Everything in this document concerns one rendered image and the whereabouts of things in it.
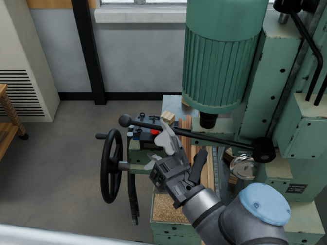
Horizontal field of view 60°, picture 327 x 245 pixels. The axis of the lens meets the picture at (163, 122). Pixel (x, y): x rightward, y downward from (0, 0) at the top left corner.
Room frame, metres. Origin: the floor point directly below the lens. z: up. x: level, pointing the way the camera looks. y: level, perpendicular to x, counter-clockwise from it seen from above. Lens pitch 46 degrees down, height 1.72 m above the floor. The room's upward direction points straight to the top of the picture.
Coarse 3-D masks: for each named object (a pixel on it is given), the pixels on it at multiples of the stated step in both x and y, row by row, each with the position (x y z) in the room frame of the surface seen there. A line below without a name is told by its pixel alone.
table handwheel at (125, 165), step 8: (112, 136) 0.69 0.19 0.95; (120, 136) 0.77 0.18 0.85; (104, 144) 0.64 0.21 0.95; (120, 144) 0.77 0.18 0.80; (104, 152) 0.61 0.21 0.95; (120, 152) 0.76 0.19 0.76; (104, 160) 0.58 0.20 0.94; (112, 160) 0.66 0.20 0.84; (120, 160) 0.74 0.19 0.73; (104, 168) 0.56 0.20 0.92; (112, 168) 0.63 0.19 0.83; (120, 168) 0.64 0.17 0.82; (128, 168) 0.63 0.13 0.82; (104, 176) 0.54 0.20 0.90; (112, 176) 0.62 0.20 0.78; (120, 176) 0.68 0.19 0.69; (104, 184) 0.53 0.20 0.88; (112, 184) 0.60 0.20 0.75; (104, 192) 0.51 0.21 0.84; (112, 192) 0.58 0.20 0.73; (104, 200) 0.51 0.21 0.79; (112, 200) 0.54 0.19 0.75
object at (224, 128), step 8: (192, 120) 0.65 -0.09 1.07; (216, 120) 0.65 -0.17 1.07; (224, 120) 0.65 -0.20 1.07; (232, 120) 0.65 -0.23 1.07; (192, 128) 0.61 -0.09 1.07; (200, 128) 0.61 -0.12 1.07; (216, 128) 0.61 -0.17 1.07; (224, 128) 0.61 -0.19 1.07; (232, 128) 0.61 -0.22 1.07; (216, 136) 0.60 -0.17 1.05; (224, 136) 0.59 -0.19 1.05; (232, 136) 0.59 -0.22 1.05; (192, 144) 0.60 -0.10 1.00; (200, 144) 0.60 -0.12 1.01; (208, 144) 0.60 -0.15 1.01; (216, 144) 0.60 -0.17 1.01
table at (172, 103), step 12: (168, 96) 0.96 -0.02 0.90; (180, 96) 0.96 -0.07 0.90; (168, 108) 0.89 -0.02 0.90; (180, 108) 0.89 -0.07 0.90; (192, 108) 0.89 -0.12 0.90; (168, 156) 0.63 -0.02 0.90; (132, 168) 0.60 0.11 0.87; (156, 192) 0.48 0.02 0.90; (156, 228) 0.38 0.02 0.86; (168, 228) 0.38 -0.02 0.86; (180, 228) 0.37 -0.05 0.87; (192, 228) 0.37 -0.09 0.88
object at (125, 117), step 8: (120, 120) 0.50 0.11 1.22; (128, 120) 0.50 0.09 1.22; (152, 128) 0.50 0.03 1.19; (160, 128) 0.50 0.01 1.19; (192, 136) 0.49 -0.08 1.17; (200, 136) 0.49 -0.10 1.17; (208, 136) 0.50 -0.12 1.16; (224, 144) 0.49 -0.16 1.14; (232, 144) 0.48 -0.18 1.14; (240, 144) 0.48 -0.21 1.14; (248, 144) 0.49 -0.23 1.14; (256, 144) 0.49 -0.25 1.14; (264, 144) 0.48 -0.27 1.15; (272, 144) 0.49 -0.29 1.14; (256, 152) 0.46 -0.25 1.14; (264, 152) 0.46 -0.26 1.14; (272, 152) 0.46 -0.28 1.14; (256, 160) 0.46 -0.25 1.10; (264, 160) 0.46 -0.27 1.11
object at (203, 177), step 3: (198, 111) 0.86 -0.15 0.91; (198, 114) 0.84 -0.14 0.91; (204, 165) 0.56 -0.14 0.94; (204, 168) 0.55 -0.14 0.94; (201, 171) 0.54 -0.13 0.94; (204, 171) 0.54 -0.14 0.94; (201, 174) 0.53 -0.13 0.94; (204, 174) 0.53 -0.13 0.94; (201, 177) 0.51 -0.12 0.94; (204, 177) 0.51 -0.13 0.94; (201, 180) 0.50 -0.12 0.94; (204, 180) 0.50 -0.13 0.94; (201, 183) 0.49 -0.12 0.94; (204, 183) 0.49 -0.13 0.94; (207, 183) 0.49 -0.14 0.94; (204, 186) 0.48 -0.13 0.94; (207, 186) 0.48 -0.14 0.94; (201, 240) 0.33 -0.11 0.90
